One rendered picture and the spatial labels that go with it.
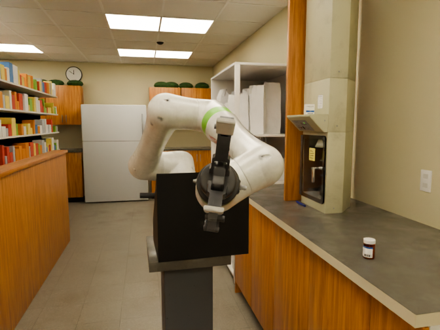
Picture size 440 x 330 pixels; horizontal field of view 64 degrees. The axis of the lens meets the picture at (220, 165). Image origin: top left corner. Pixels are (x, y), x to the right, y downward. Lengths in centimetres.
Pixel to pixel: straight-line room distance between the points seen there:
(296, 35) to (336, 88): 53
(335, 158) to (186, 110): 115
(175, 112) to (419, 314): 92
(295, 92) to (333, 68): 39
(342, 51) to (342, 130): 44
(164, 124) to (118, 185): 565
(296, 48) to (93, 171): 507
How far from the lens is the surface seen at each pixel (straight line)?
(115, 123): 671
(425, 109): 215
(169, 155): 155
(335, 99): 210
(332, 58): 211
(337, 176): 213
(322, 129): 206
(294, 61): 242
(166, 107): 116
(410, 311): 118
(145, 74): 743
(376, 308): 136
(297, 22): 247
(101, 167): 678
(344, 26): 218
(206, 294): 155
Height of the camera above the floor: 146
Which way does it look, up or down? 7 degrees down
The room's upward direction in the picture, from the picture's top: straight up
